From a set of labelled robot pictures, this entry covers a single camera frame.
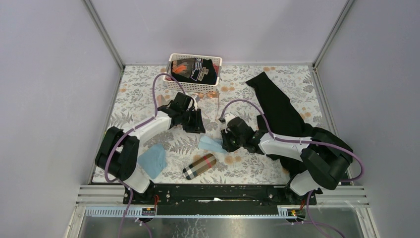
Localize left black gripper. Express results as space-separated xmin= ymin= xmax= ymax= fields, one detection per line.
xmin=180 ymin=108 xmax=206 ymax=134

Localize blue cleaning cloth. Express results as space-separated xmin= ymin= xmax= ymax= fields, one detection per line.
xmin=137 ymin=143 xmax=167 ymax=179
xmin=198 ymin=135 xmax=227 ymax=154

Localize pink glasses case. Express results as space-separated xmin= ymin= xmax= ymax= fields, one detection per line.
xmin=156 ymin=95 xmax=165 ymax=107

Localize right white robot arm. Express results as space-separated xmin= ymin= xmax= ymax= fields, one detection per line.
xmin=219 ymin=114 xmax=353 ymax=204

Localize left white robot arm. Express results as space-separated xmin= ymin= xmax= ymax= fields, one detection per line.
xmin=95 ymin=92 xmax=206 ymax=204

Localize orange lens sunglasses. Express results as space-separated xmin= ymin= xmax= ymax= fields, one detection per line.
xmin=192 ymin=91 xmax=220 ymax=121

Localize white plastic basket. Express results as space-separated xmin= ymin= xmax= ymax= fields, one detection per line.
xmin=163 ymin=53 xmax=222 ymax=93

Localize plaid glasses case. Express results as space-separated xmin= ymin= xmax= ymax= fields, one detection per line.
xmin=182 ymin=154 xmax=217 ymax=180

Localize black packaged items in basket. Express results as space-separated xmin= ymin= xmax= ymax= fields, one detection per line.
xmin=170 ymin=58 xmax=217 ymax=85

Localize black garment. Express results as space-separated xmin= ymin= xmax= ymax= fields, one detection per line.
xmin=246 ymin=72 xmax=334 ymax=177

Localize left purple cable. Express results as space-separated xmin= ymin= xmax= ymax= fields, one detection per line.
xmin=104 ymin=72 xmax=186 ymax=238

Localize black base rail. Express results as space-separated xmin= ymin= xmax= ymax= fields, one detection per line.
xmin=123 ymin=183 xmax=317 ymax=216

